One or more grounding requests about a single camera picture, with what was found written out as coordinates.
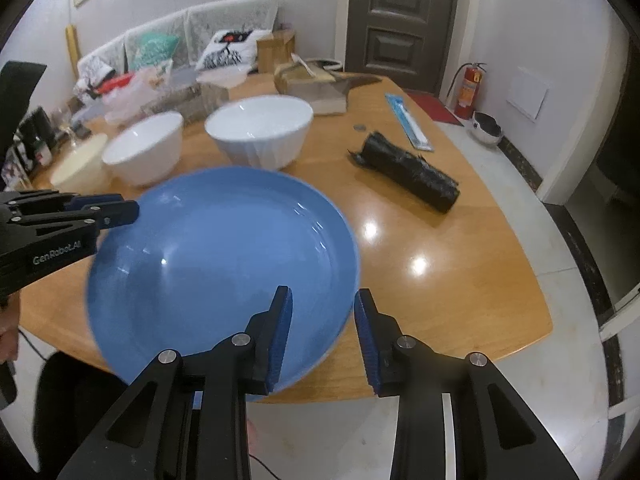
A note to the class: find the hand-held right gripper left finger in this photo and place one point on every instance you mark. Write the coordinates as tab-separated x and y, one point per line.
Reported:
282	340

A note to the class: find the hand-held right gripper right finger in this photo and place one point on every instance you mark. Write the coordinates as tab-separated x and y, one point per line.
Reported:
367	345

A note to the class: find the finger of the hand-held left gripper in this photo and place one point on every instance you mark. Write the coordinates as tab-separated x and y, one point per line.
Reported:
117	214
95	201

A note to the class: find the medium white bowl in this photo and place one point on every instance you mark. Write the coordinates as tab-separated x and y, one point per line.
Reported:
145	160

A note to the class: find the blue plate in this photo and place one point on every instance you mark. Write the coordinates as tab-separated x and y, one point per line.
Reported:
210	270

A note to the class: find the large white bowl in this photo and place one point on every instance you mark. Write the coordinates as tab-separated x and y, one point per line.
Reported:
260	145

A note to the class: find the person's left hand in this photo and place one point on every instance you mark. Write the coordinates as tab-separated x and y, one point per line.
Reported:
7	335

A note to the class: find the red lid plastic container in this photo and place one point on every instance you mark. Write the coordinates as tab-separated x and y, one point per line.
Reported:
142	97

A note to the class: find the red lidded container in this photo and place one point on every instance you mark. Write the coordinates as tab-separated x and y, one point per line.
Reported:
115	84

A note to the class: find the glass ashtray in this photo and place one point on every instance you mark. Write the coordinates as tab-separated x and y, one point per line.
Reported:
190	102

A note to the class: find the wooden stick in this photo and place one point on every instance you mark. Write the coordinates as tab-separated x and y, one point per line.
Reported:
72	50

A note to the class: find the teal pillow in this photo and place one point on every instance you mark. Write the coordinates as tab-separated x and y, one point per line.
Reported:
157	47

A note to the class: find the small white bowl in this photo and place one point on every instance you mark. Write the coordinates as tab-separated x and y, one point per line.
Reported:
222	77

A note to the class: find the black garbage bag roll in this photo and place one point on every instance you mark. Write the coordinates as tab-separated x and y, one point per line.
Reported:
410	170

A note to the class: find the white pillow with red print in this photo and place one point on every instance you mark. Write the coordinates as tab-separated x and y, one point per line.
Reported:
230	47

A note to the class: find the grey sofa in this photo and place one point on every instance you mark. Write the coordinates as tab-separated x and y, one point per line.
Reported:
200	20

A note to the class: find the wooden side table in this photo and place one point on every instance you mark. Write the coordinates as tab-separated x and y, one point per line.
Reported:
275	52

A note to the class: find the blue flat package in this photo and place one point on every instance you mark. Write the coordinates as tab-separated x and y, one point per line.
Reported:
407	120

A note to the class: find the brown wrapped pack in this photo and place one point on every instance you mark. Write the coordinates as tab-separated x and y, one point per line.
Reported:
305	80

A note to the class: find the white helmet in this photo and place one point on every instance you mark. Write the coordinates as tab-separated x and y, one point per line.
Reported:
484	127

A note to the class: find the red doormat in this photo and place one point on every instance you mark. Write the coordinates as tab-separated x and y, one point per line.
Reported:
435	107

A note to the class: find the red fire extinguisher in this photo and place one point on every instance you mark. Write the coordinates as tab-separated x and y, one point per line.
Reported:
469	92

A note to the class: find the dark brown door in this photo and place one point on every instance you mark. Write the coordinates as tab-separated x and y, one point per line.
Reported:
400	20

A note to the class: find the white wall panel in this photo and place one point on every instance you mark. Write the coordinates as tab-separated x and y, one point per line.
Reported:
527	92

